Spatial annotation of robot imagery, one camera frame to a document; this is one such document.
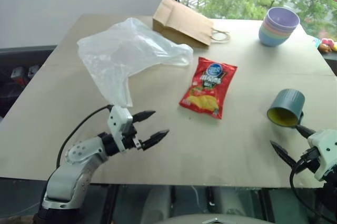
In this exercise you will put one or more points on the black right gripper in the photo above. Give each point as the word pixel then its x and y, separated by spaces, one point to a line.
pixel 310 160

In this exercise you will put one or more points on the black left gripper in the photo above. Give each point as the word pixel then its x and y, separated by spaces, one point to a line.
pixel 130 137

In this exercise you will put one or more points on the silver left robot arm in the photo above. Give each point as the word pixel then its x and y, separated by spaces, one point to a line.
pixel 76 160

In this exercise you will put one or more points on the teal cup with yellow inside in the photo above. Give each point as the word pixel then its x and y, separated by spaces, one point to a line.
pixel 288 101

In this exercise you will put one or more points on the red potato chips packet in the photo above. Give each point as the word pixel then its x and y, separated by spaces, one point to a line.
pixel 208 87

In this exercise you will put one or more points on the clear plastic bag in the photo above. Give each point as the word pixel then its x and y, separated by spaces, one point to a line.
pixel 118 52

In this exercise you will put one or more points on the pink and yellow plush toy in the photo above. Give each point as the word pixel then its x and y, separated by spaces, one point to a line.
pixel 326 44

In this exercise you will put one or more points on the blue plastic bowl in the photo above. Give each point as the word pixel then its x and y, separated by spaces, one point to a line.
pixel 272 40

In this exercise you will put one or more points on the brown paper bag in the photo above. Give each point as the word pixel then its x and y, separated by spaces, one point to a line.
pixel 181 23

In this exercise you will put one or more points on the green plastic bowl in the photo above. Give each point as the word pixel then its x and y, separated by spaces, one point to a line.
pixel 261 32

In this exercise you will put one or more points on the pink plastic bowl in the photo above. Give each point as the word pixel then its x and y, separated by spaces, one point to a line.
pixel 266 25

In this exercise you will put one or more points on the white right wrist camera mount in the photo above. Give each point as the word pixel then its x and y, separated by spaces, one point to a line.
pixel 325 145

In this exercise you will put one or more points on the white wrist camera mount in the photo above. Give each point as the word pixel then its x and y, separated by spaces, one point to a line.
pixel 325 145
pixel 118 121

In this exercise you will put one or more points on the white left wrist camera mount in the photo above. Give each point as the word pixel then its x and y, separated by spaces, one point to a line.
pixel 118 121

